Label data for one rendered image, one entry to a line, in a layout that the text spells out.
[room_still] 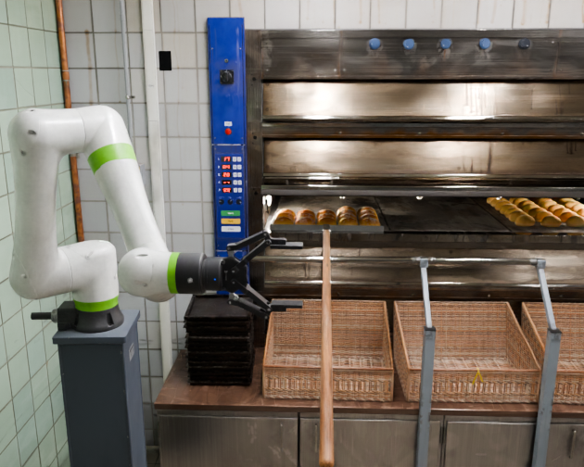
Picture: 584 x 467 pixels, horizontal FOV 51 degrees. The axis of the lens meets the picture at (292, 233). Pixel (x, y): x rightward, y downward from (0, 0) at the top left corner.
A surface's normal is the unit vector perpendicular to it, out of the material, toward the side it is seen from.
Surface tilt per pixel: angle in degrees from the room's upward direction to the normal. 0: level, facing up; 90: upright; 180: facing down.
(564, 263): 70
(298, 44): 90
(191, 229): 90
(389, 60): 90
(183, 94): 90
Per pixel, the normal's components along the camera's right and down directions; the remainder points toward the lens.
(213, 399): 0.00, -0.97
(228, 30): -0.04, 0.25
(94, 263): 0.64, 0.13
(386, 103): -0.04, -0.09
